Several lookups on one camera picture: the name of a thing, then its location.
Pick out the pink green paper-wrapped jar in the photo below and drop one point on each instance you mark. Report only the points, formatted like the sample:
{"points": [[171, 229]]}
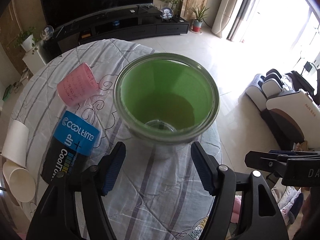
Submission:
{"points": [[166, 98]]}

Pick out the white paper cup lying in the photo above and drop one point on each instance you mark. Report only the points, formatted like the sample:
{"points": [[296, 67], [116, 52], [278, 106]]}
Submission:
{"points": [[15, 144]]}

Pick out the potted vine on cabinet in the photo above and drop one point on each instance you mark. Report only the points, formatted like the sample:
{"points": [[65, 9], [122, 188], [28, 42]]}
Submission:
{"points": [[173, 4]]}

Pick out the white side cabinet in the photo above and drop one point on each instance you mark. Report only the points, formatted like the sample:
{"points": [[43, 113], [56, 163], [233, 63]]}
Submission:
{"points": [[36, 60]]}

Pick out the black tv cabinet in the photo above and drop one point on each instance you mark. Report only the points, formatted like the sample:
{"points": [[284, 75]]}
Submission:
{"points": [[125, 24]]}

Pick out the potted vine white pot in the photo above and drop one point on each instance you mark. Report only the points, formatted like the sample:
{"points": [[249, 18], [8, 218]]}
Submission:
{"points": [[27, 40]]}

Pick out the small pink paper-wrapped cup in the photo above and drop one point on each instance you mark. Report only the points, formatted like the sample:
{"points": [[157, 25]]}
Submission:
{"points": [[77, 86]]}

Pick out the black blue cooltime cup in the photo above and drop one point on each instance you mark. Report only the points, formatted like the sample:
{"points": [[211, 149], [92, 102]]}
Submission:
{"points": [[70, 147]]}

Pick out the round decorative plate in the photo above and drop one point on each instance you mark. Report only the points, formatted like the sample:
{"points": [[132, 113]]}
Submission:
{"points": [[167, 13], [47, 33]]}

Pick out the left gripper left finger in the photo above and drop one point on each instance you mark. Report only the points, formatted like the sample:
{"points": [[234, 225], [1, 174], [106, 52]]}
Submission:
{"points": [[56, 217]]}

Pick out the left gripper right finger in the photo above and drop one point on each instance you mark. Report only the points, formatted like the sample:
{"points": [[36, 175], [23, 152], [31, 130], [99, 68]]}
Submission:
{"points": [[260, 216]]}

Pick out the round decorative plate left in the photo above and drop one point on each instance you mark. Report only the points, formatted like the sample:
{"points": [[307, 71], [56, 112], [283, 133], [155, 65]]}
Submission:
{"points": [[47, 33]]}

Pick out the white standing air conditioner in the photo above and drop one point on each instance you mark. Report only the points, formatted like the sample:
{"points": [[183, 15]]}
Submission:
{"points": [[223, 16]]}

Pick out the round decorative plate right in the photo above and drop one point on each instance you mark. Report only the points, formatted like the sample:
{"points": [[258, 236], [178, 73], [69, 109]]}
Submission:
{"points": [[167, 13]]}

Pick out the pink cloth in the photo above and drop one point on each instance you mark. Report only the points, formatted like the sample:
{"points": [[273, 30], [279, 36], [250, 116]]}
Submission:
{"points": [[236, 209]]}

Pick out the striped light quilt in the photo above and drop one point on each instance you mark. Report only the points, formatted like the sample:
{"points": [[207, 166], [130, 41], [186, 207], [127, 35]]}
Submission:
{"points": [[158, 193]]}

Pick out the potted plant red pot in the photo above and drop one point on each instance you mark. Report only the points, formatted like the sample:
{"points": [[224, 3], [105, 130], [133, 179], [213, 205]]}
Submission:
{"points": [[200, 14]]}

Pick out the white massage chair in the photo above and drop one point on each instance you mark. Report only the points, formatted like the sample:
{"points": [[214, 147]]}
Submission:
{"points": [[290, 107]]}

